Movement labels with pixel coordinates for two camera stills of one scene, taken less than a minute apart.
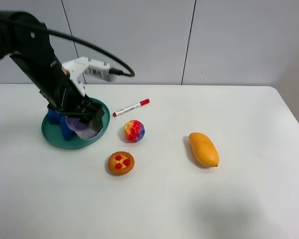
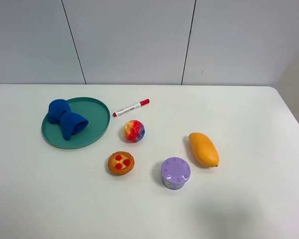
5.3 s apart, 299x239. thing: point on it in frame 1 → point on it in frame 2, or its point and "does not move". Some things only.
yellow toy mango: [204, 151] does not move
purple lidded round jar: [82, 131] → [175, 171]
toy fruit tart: [120, 163] does not move
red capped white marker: [141, 104] does not move
